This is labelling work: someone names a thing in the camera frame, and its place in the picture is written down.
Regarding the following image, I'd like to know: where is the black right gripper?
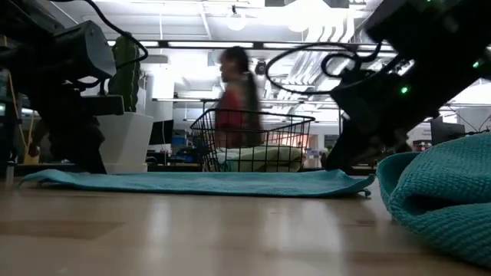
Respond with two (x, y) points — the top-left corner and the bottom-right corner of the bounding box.
(325, 71), (446, 174)

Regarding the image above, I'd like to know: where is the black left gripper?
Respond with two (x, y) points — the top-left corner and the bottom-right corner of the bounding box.
(22, 76), (108, 176)

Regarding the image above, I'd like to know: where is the green microfiber towel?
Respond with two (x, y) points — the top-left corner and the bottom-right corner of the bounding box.
(214, 145), (305, 173)

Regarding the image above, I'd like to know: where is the black wire basket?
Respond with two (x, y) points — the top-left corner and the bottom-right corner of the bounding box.
(189, 108), (316, 173)

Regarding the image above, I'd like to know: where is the teal microfiber towel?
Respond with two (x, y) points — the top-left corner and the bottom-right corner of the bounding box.
(376, 133), (491, 268)
(18, 169), (376, 199)

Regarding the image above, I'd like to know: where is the white hexagonal plant pot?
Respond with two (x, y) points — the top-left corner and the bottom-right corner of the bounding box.
(95, 111), (155, 174)

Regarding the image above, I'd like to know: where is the pale yellow cup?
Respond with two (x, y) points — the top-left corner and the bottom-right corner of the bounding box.
(23, 147), (41, 166)

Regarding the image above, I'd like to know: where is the black computer monitor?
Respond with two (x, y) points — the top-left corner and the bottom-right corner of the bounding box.
(430, 116), (466, 146)
(148, 119), (175, 146)

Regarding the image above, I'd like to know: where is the person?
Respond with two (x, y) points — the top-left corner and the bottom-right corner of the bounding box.
(213, 45), (266, 150)

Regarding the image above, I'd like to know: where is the yellow extension cable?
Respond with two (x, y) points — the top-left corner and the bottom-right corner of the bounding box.
(7, 72), (35, 150)

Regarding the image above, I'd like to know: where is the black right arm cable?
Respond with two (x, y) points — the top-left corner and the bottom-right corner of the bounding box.
(265, 41), (400, 96)

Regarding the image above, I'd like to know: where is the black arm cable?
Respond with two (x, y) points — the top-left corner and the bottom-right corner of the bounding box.
(49, 0), (150, 72)
(265, 41), (400, 96)

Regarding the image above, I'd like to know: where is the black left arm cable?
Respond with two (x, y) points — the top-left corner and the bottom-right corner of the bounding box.
(49, 0), (150, 72)

